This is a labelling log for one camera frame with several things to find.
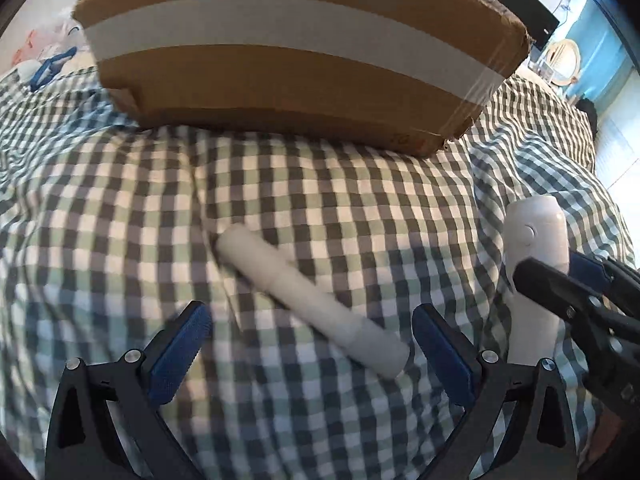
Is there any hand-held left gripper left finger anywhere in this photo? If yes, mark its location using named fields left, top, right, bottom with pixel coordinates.
left=45, top=301, right=213, bottom=480

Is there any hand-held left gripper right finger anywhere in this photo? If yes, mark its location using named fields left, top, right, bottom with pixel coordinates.
left=411, top=302, right=581, bottom=480

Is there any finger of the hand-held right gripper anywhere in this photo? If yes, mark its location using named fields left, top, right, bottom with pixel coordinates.
left=512, top=257, right=640, bottom=341
left=567, top=251, right=640, bottom=318

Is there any white handheld device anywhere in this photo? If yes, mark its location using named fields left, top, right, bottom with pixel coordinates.
left=502, top=196, right=571, bottom=366

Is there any white tube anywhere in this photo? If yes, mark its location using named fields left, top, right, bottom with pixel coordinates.
left=216, top=224, right=412, bottom=380

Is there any brown cardboard box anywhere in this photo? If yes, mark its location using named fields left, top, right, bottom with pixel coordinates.
left=72, top=0, right=531, bottom=158

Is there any black bag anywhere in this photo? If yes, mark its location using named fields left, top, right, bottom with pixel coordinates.
left=577, top=99, right=601, bottom=133

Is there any narrow teal curtain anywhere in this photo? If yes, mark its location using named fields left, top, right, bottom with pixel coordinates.
left=570, top=0, right=636, bottom=106

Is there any blue cloth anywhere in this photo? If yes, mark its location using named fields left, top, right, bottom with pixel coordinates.
left=29, top=46, right=80, bottom=92

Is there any orange print plastic bag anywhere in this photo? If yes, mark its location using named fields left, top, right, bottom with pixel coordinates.
left=10, top=5, right=88, bottom=68

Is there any oval white frame mirror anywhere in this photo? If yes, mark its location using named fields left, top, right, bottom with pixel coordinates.
left=540, top=39, right=582, bottom=86

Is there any black wall television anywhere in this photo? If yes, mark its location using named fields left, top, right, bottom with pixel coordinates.
left=477, top=0, right=560, bottom=51

